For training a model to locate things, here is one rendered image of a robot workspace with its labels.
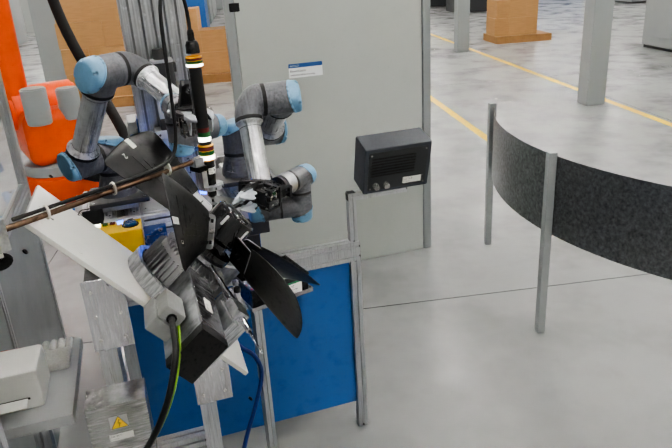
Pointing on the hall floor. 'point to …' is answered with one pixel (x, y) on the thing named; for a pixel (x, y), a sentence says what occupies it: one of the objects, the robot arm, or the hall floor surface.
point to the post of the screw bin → (265, 380)
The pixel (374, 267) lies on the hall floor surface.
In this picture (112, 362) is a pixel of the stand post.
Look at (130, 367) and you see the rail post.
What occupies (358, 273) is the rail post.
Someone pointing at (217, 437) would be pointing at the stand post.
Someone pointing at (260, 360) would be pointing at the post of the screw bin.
